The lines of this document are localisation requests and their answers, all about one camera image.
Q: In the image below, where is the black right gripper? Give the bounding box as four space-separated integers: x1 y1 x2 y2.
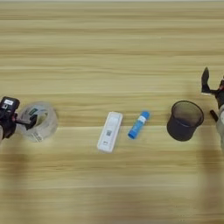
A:
200 66 224 109

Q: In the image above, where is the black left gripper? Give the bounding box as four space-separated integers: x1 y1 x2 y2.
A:
0 112 39 139

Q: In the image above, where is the clear adhesive tape roll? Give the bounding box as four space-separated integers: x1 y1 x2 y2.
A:
15 101 60 144

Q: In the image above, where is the black mesh cup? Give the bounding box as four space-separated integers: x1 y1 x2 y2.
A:
166 100 205 143

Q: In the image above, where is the white rectangular plastic device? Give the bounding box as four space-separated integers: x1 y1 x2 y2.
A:
96 111 123 154

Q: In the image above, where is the blue glue stick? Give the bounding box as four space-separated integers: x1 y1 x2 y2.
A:
127 110 151 140

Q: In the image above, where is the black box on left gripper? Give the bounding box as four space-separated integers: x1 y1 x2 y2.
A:
0 96 21 114

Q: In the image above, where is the black marker pen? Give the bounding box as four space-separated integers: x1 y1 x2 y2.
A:
209 109 220 123

